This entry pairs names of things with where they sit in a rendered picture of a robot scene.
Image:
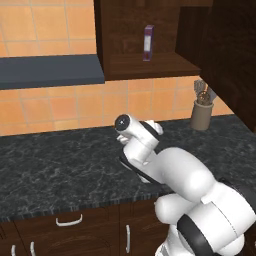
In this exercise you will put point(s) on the grey slotted spatula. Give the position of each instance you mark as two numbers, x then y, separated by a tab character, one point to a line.
199	86

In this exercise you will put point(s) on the dark wood cabinet door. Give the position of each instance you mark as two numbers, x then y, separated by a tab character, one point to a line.
230	50

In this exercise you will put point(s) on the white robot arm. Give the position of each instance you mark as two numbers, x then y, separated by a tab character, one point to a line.
186	173

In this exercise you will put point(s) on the beige utensil pot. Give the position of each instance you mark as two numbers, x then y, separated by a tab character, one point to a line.
201	116

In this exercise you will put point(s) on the purple and white box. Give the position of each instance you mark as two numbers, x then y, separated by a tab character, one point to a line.
148	50

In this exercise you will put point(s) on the dark wood cupboard door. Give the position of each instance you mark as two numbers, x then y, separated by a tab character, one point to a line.
143	230
6	240
76	248

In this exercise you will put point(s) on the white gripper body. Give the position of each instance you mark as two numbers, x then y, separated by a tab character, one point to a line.
122	139

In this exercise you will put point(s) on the dark wood drawer front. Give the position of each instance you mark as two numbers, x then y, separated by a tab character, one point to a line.
96	223

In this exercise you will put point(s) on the dark grey wall shelf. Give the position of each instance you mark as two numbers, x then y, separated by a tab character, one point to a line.
50	71

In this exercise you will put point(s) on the grey kitchen tool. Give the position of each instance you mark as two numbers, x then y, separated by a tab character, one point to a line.
212	95

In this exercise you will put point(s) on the dark wood wall cabinet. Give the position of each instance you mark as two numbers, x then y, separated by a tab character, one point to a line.
113	33

